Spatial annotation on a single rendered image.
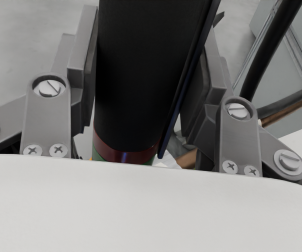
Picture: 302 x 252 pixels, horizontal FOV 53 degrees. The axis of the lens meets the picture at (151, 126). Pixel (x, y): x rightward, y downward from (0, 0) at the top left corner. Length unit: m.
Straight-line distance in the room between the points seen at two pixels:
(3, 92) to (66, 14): 1.11
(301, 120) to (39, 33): 2.24
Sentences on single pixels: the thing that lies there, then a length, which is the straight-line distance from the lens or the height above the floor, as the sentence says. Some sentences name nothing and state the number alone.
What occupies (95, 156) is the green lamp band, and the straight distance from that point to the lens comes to 0.15.
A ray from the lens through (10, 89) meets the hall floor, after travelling 2.38.
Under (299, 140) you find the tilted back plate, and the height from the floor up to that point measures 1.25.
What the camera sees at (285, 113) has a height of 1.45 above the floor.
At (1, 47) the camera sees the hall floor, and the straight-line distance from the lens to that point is 2.75.
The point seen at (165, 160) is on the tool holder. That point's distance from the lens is 0.23.
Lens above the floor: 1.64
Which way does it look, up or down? 49 degrees down
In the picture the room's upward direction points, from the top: 15 degrees clockwise
